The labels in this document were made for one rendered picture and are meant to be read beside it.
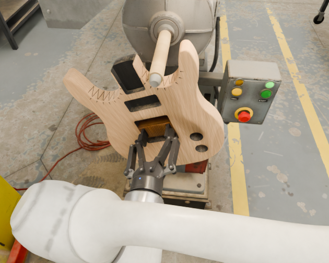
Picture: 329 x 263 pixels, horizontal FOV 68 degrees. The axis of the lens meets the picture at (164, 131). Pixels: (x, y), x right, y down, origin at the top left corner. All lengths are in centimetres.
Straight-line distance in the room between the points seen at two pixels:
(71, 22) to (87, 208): 28
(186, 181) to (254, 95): 79
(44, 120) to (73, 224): 207
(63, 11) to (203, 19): 38
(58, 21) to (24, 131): 199
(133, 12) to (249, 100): 44
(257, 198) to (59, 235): 159
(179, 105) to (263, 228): 38
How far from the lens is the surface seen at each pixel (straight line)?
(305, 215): 192
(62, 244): 38
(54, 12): 43
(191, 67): 54
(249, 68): 83
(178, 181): 146
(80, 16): 41
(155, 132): 69
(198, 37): 72
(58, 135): 222
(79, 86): 64
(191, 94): 59
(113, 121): 70
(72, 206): 37
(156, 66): 53
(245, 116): 85
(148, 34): 72
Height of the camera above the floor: 157
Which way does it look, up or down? 49 degrees down
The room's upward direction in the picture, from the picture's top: straight up
